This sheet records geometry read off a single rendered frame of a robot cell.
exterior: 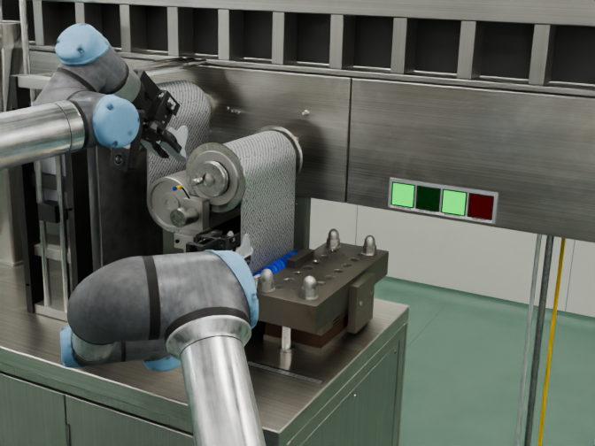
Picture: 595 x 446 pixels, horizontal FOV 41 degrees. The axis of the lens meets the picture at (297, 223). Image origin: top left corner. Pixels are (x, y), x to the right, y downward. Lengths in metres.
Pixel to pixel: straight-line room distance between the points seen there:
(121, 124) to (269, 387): 0.62
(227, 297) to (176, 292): 0.07
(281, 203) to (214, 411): 0.89
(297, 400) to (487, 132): 0.70
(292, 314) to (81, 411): 0.48
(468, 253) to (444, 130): 2.61
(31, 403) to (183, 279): 0.83
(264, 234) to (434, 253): 2.73
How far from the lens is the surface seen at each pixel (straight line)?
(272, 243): 1.81
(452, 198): 1.81
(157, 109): 1.48
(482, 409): 3.42
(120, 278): 1.08
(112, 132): 1.20
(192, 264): 1.09
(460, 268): 4.41
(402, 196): 1.85
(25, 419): 1.88
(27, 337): 1.83
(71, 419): 1.78
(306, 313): 1.61
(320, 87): 1.89
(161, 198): 1.77
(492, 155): 1.78
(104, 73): 1.36
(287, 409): 1.50
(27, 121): 1.17
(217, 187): 1.65
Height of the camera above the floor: 1.65
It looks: 17 degrees down
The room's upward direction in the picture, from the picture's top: 2 degrees clockwise
